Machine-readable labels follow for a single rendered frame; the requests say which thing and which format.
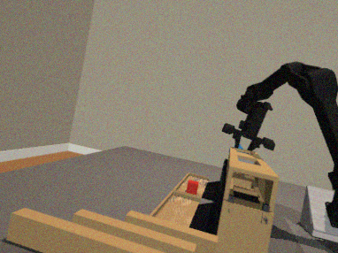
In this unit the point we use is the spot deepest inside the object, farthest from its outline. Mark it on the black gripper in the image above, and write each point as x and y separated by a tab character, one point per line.
249	130

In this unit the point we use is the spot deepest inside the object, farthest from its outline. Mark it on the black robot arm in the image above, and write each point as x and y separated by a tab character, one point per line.
318	88

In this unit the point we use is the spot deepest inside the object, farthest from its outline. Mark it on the red block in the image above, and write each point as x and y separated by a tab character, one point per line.
192	187

